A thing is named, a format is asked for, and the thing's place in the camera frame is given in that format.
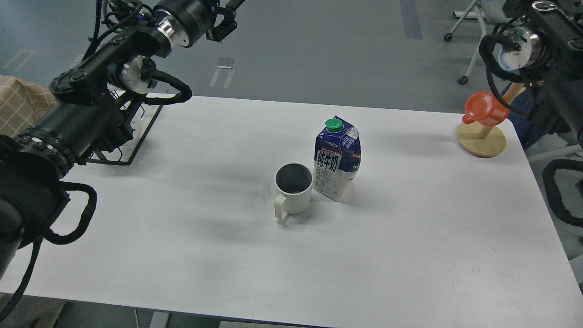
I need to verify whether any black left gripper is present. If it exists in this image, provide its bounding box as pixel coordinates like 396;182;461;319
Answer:
153;0;245;48

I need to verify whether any blue white milk carton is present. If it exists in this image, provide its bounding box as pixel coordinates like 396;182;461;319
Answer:
313;116;362;201

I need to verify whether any cream ribbed mug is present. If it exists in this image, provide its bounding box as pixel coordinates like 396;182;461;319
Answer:
273;163;314;226

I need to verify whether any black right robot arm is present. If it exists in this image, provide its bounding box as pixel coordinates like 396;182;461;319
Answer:
478;0;583;144

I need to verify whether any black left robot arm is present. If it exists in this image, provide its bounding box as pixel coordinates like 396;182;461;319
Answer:
1;0;242;319

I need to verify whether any red plastic cup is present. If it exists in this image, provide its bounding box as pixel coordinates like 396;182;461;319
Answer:
462;92;510;127

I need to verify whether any light blue plastic cup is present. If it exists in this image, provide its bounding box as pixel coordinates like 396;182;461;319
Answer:
497;48;519;73

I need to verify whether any beige checkered cloth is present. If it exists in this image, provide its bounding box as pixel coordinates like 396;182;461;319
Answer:
0;75;56;137

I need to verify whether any grey office chair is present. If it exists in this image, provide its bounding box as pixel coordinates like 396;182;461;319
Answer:
444;0;506;86

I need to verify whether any wooden mug tree stand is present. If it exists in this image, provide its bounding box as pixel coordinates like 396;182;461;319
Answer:
455;92;510;158

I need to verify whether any dark blue fabric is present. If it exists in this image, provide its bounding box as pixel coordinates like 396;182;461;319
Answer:
508;88;547;150

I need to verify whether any black wire mug rack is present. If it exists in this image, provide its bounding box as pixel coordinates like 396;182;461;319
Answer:
87;104;163;166

